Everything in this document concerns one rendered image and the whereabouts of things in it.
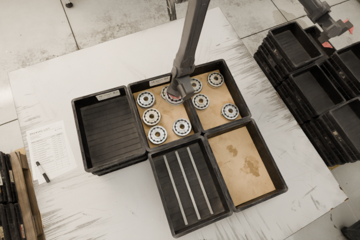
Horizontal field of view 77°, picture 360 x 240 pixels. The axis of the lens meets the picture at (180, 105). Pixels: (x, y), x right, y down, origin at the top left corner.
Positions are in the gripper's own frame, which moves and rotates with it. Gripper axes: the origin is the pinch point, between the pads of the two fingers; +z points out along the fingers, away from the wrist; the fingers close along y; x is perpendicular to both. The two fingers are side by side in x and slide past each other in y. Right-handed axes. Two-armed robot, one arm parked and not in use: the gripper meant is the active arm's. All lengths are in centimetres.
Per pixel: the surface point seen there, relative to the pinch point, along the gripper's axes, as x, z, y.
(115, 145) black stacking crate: 17.7, 21.3, -33.7
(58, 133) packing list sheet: 55, 35, -41
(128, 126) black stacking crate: 17.3, 21.6, -21.3
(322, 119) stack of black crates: -104, 53, 56
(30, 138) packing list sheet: 67, 35, -51
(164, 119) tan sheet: 1.1, 21.2, -9.0
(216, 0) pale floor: 22, 110, 183
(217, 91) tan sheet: -19.7, 21.2, 22.1
